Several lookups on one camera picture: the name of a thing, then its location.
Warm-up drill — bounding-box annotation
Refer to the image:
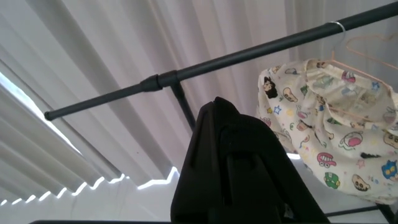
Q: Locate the black clothes rack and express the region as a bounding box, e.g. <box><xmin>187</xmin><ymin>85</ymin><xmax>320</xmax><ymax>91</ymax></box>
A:
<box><xmin>44</xmin><ymin>1</ymin><xmax>398</xmax><ymax>222</ymax></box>

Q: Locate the black garment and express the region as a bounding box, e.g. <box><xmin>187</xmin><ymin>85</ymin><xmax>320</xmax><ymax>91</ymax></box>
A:
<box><xmin>213</xmin><ymin>96</ymin><xmax>330</xmax><ymax>222</ymax></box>

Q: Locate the white curtain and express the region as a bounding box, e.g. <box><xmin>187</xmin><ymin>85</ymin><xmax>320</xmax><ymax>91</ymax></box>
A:
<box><xmin>0</xmin><ymin>0</ymin><xmax>398</xmax><ymax>206</ymax></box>

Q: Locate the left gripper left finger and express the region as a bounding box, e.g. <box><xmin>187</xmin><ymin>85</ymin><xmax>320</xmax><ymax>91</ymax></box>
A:
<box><xmin>170</xmin><ymin>101</ymin><xmax>224</xmax><ymax>222</ymax></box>

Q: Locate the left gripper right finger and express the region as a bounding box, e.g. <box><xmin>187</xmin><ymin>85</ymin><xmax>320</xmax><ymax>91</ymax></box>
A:
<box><xmin>225</xmin><ymin>152</ymin><xmax>282</xmax><ymax>222</ymax></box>

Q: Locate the cream printed garment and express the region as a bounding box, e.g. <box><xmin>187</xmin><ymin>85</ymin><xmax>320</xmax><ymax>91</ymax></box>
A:
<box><xmin>256</xmin><ymin>58</ymin><xmax>398</xmax><ymax>205</ymax></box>

